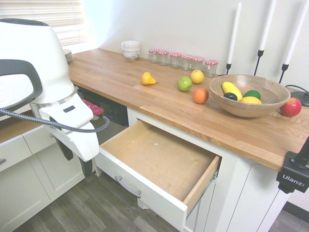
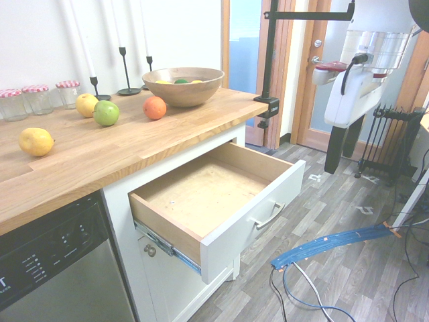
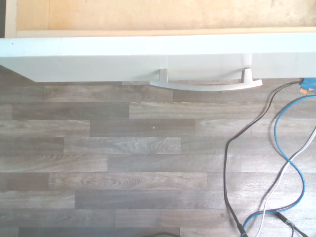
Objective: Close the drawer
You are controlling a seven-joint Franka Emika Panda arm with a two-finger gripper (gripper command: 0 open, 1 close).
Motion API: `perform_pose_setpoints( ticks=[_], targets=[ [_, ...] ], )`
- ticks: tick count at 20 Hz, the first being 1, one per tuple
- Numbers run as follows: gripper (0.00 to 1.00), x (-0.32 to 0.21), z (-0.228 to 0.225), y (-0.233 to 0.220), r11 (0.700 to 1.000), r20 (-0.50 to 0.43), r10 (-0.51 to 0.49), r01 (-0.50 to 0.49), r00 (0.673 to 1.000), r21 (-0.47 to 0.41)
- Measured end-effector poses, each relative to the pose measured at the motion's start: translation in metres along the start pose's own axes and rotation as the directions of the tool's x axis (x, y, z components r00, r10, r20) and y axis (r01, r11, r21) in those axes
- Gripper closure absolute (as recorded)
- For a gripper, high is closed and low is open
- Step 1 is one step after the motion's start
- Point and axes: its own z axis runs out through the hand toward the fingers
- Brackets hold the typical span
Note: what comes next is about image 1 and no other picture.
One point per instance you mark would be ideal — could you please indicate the green lime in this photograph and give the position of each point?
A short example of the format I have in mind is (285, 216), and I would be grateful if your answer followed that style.
(253, 93)

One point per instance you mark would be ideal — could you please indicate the glass jar with checkered lid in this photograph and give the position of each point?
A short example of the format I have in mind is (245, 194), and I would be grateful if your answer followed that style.
(198, 63)
(186, 63)
(211, 68)
(153, 56)
(163, 58)
(175, 61)

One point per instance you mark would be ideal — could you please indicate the black avocado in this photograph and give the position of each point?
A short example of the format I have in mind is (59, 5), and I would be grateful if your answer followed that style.
(230, 96)

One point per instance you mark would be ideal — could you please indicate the red apple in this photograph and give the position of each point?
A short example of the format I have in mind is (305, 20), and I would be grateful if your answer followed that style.
(290, 107)

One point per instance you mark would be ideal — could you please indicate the large wooden bowl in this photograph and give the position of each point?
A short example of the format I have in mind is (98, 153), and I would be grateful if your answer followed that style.
(241, 110)

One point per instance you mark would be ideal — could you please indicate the tall white candle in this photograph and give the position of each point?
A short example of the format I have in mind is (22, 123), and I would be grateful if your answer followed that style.
(234, 31)
(296, 31)
(267, 24)

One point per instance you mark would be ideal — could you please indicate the red wrist camera mount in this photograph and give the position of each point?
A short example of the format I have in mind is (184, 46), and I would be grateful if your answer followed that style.
(95, 110)

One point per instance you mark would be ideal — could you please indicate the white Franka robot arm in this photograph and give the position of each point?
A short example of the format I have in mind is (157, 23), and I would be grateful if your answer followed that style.
(36, 60)

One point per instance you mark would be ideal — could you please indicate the white ceramic bowl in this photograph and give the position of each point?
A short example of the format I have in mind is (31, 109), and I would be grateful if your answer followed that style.
(130, 43)
(130, 49)

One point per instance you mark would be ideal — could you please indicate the tall black candle holder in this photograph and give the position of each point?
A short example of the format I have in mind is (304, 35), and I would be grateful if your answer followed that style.
(259, 54)

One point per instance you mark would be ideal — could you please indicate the green apple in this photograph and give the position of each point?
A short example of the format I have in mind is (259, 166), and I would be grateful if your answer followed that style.
(184, 83)

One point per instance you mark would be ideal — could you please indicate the dark round lamp base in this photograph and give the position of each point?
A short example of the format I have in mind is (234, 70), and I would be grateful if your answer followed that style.
(300, 99)

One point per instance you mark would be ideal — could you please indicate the orange fruit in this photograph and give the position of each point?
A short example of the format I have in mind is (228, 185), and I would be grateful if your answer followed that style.
(200, 95)

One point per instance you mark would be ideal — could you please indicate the short black candle holder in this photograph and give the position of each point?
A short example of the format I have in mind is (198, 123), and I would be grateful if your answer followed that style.
(228, 67)

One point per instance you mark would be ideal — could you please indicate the yellow banana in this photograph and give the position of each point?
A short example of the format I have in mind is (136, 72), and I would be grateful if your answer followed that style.
(230, 88)

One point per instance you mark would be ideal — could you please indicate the white drawer with wooden inside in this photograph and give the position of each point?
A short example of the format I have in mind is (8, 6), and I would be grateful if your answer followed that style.
(157, 157)

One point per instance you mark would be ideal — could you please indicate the yellow apple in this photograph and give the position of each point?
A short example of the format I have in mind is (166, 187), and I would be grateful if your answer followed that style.
(197, 76)

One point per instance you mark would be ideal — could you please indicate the stack of white plates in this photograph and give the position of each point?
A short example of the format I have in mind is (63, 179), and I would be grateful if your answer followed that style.
(68, 56)

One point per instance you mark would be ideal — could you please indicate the white window blinds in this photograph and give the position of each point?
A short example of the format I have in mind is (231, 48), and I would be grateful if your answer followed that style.
(48, 14)

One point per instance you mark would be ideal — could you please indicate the white side cabinet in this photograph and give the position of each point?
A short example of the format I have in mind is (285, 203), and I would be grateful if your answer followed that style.
(36, 181)

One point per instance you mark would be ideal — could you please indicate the medium black candle holder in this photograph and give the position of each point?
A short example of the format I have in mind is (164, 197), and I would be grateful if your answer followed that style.
(285, 68)

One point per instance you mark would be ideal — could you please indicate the black Ulanzi camera clamp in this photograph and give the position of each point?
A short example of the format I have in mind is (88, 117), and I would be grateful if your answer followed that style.
(290, 180)

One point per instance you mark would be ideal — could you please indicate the yellow lemon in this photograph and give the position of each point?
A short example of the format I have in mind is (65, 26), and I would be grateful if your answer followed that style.
(251, 100)

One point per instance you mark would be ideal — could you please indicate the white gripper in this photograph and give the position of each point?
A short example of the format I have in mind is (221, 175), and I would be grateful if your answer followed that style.
(77, 137)

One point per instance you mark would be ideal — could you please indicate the white bowl with floral print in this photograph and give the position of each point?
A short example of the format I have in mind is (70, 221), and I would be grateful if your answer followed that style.
(131, 55)

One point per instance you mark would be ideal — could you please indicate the white base cabinet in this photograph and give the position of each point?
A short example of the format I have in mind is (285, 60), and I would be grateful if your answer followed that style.
(241, 193)

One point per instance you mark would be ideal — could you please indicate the yellow pear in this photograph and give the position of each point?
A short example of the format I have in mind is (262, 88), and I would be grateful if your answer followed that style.
(147, 78)

